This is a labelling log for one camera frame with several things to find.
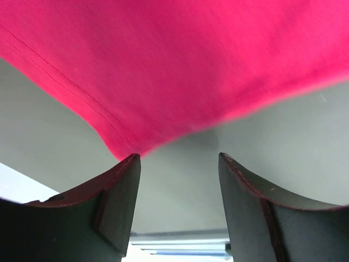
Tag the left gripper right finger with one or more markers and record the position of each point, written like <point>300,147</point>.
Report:
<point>266,222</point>

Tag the magenta t shirt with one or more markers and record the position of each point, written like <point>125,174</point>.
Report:
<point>143,73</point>

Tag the aluminium frame rail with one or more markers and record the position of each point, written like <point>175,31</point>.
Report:
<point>195,245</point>

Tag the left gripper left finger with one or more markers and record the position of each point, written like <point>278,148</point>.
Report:
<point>91,222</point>

